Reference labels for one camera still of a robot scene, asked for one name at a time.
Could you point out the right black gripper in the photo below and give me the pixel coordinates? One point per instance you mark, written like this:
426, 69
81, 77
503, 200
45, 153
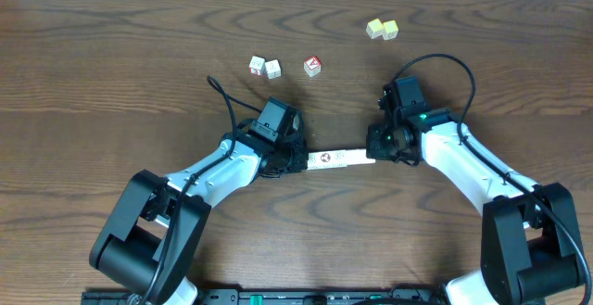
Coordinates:
373, 148

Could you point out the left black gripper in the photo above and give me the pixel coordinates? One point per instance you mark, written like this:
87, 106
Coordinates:
300, 158

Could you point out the white dragonfly block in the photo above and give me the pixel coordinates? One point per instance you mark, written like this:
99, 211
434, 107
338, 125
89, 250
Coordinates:
313, 161

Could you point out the white block with oval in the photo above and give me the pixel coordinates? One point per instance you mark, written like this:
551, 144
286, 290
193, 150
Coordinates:
326, 159

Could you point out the white block blue edge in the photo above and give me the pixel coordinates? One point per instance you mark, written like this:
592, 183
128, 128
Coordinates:
364, 159

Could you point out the plain white block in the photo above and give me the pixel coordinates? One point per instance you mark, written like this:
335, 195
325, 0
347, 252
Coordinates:
354, 156

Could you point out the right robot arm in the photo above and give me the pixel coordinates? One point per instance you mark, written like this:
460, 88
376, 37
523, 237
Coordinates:
530, 242

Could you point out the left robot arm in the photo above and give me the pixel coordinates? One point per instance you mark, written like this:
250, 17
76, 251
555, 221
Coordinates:
150, 238

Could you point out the red letter block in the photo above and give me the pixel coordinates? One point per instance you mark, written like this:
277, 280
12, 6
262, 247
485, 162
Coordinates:
312, 66

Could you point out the white block red bottom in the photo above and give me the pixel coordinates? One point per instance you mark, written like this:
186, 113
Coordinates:
257, 65

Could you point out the yellow block right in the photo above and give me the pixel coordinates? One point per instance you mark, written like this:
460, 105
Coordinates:
390, 30

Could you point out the yellow block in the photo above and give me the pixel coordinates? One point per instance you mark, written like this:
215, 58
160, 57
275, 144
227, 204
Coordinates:
390, 30
375, 28

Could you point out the yellow block left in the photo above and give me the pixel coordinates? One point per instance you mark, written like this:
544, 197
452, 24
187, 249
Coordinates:
375, 28

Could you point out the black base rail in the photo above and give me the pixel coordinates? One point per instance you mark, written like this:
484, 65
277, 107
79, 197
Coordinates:
402, 294

